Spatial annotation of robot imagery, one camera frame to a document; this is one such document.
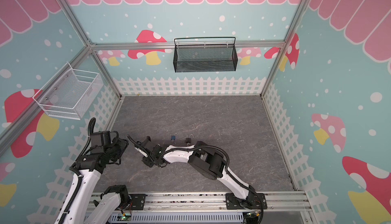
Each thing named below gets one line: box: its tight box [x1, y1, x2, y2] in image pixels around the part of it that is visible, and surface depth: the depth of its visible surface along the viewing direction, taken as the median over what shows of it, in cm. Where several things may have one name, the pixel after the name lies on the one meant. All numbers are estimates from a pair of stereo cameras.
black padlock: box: [185, 133, 194, 144], surface depth 99 cm
